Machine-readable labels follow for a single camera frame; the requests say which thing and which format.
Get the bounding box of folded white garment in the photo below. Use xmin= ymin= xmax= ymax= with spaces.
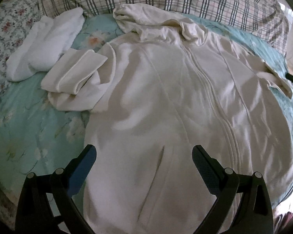
xmin=6 ymin=7 xmax=85 ymax=82

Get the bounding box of pink floral pillow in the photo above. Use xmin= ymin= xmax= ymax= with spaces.
xmin=0 ymin=0 xmax=41 ymax=100

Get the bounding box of teal floral bed sheet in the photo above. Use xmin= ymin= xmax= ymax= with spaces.
xmin=0 ymin=14 xmax=293 ymax=206

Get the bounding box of cream white zip hoodie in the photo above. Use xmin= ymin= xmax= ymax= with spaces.
xmin=41 ymin=4 xmax=293 ymax=233

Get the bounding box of plaid checked quilt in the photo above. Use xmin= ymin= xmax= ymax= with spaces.
xmin=38 ymin=0 xmax=289 ymax=54

